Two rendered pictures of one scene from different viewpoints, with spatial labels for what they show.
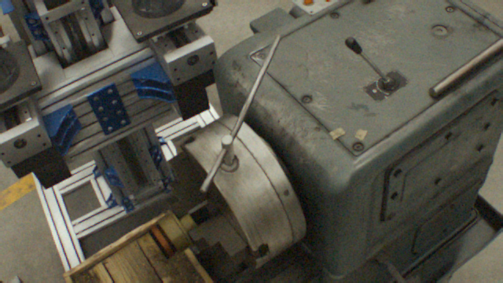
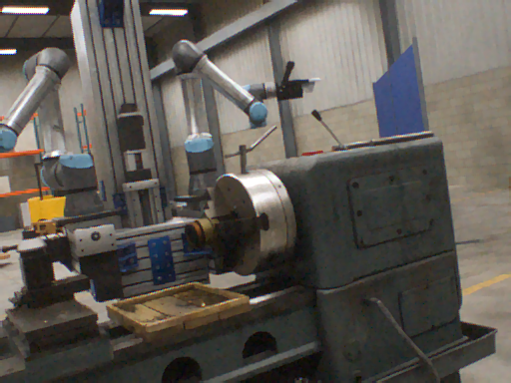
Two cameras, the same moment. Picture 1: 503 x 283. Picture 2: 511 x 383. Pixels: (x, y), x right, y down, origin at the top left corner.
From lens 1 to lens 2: 134 cm
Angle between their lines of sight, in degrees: 49
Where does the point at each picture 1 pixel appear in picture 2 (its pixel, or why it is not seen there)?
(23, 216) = not seen: outside the picture
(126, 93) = (176, 251)
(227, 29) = not seen: hidden behind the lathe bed
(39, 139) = (110, 238)
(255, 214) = (258, 191)
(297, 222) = (288, 208)
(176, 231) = (206, 220)
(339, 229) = (318, 212)
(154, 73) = not seen: hidden behind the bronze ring
